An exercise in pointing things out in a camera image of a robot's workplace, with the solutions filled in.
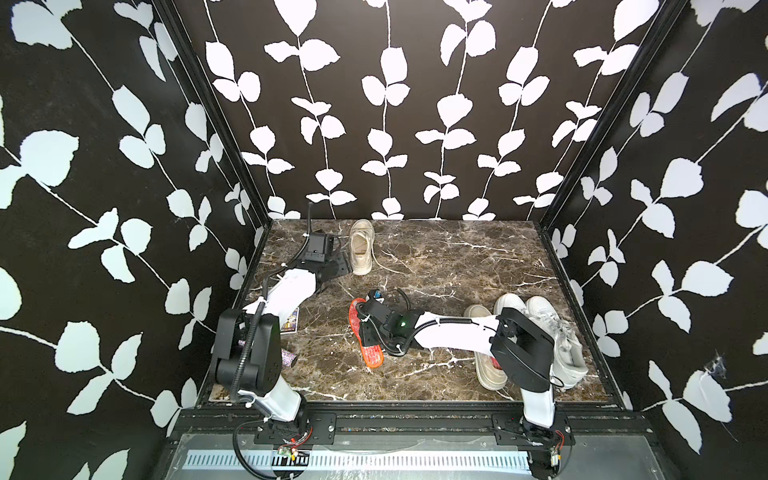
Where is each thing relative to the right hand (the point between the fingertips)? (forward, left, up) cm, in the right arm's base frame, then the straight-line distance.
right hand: (360, 330), depth 86 cm
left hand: (+20, +7, +8) cm, 23 cm away
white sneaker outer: (-10, -57, +1) cm, 58 cm away
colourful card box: (+3, +22, -3) cm, 22 cm away
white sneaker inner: (+12, -47, -3) cm, 49 cm away
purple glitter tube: (-8, +20, -2) cm, 22 cm away
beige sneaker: (+34, +2, +1) cm, 34 cm away
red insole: (-6, -3, -5) cm, 8 cm away
